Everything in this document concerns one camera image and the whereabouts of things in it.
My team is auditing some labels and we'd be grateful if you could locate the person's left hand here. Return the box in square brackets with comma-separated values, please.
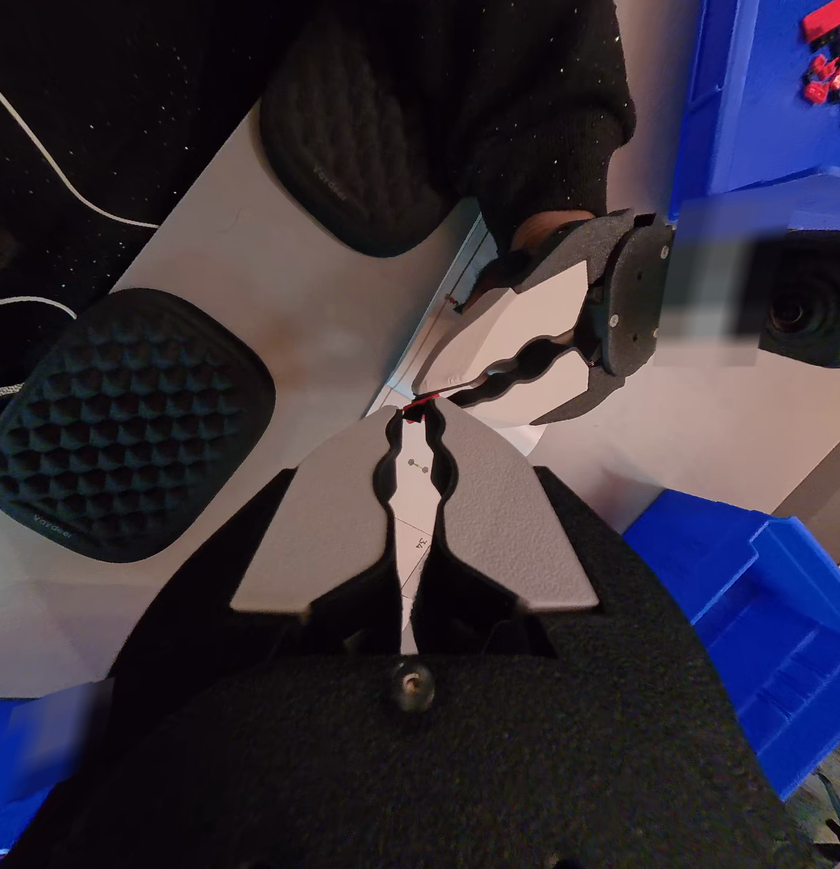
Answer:
[510, 209, 596, 253]

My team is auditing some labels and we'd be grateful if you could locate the pile of loose lego pieces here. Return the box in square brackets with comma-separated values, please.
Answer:
[797, 0, 840, 130]

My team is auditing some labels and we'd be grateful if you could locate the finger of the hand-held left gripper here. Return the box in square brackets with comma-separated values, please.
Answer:
[447, 349, 597, 429]
[412, 260, 590, 396]

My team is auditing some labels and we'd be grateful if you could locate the dark grey tape strip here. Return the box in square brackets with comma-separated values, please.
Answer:
[772, 440, 840, 564]

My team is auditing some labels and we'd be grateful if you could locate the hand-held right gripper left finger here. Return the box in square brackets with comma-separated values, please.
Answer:
[228, 405, 402, 620]

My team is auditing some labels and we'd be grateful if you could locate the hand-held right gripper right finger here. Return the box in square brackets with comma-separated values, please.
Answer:
[425, 401, 602, 616]

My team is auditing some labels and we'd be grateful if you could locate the blue bin with black divider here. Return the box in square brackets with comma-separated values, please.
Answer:
[0, 489, 840, 856]

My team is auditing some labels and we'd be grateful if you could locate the lego instruction booklet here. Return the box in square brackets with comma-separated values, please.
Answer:
[365, 204, 551, 656]

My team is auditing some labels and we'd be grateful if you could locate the thin white cord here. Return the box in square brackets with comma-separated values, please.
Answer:
[0, 293, 79, 320]
[0, 73, 161, 230]

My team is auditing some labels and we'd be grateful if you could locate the blue plastic bin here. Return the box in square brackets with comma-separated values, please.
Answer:
[667, 0, 840, 232]

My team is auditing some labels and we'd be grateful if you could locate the black textured elbow pad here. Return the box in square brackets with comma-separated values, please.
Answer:
[259, 27, 475, 259]
[0, 287, 278, 564]

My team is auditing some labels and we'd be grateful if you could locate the person's left forearm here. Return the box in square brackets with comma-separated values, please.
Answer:
[365, 0, 637, 272]

